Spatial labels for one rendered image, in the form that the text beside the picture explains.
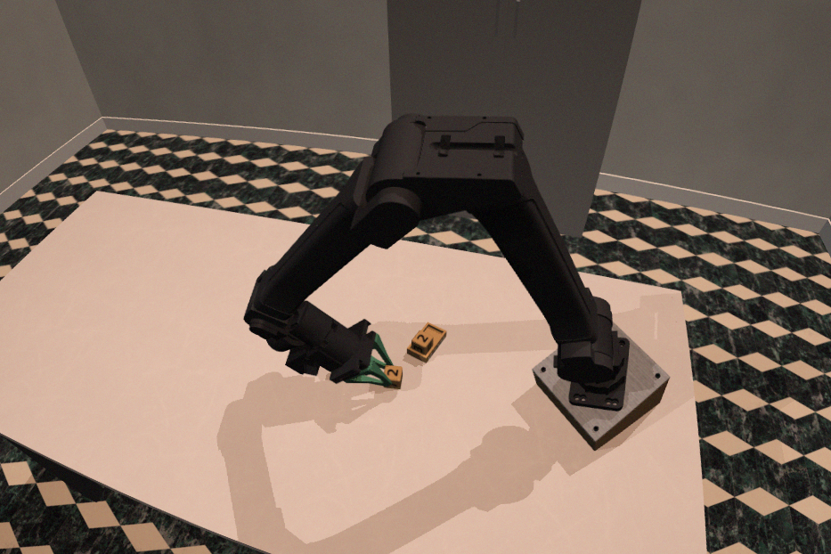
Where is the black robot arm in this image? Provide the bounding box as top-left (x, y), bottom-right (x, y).
top-left (243, 113), bottom-right (630, 411)

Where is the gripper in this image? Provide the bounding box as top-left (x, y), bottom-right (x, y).
top-left (313, 317), bottom-right (394, 387)

